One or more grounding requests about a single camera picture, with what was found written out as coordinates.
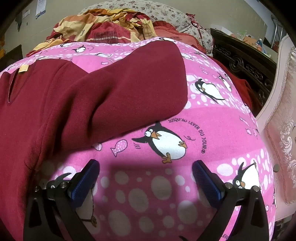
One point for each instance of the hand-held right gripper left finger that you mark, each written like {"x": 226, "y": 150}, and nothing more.
{"x": 83, "y": 183}

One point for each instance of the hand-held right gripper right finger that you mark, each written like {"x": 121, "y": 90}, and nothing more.
{"x": 207, "y": 183}

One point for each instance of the maroon fleece sweater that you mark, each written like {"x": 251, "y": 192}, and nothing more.
{"x": 92, "y": 97}

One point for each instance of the pink penguin print blanket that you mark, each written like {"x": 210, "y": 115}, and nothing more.
{"x": 161, "y": 190}

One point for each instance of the red bed cloth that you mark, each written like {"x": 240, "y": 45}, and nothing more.
{"x": 242, "y": 90}

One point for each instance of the pink upholstered chair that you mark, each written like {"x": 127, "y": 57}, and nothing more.
{"x": 284, "y": 115}

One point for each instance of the dark carved wooden headboard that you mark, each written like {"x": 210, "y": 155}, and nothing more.
{"x": 242, "y": 62}

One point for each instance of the dark wooden chair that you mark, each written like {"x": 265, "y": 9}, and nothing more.
{"x": 11, "y": 58}

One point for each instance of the cluttered side table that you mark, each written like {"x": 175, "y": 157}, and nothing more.
{"x": 249, "y": 40}

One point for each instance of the red and yellow floral quilt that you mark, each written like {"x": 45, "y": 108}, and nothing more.
{"x": 69, "y": 25}

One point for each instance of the wall calendar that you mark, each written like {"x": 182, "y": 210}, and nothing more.
{"x": 41, "y": 8}

